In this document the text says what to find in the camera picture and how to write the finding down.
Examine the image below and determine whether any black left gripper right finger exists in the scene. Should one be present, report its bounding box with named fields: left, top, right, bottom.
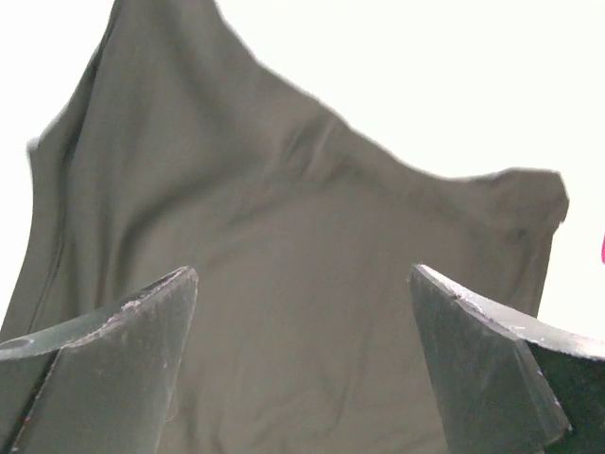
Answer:
left=409, top=265, right=604, bottom=454

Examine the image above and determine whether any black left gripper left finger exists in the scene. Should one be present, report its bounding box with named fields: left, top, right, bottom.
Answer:
left=1, top=267, right=198, bottom=454

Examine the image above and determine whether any black t shirt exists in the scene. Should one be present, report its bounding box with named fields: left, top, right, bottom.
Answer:
left=1, top=1, right=568, bottom=453

